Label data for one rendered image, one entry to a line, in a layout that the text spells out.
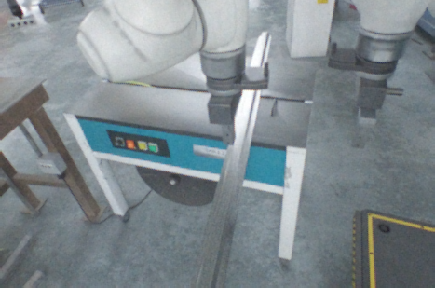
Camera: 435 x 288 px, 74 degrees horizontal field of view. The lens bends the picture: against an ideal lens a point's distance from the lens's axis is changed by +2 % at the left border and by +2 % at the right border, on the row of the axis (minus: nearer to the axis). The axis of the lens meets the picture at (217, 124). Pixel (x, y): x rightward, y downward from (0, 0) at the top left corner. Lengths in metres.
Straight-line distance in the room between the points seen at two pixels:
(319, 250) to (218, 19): 1.26
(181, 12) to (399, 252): 1.08
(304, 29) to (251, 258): 2.17
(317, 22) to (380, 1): 2.41
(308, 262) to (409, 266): 0.44
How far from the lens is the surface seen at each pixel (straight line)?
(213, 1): 0.47
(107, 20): 0.40
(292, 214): 1.12
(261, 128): 0.93
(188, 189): 1.49
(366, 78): 0.66
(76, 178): 1.60
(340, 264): 1.53
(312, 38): 3.04
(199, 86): 1.18
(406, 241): 1.28
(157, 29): 0.38
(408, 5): 0.60
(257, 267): 1.47
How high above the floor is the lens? 1.32
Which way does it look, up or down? 38 degrees down
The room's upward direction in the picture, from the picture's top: 6 degrees counter-clockwise
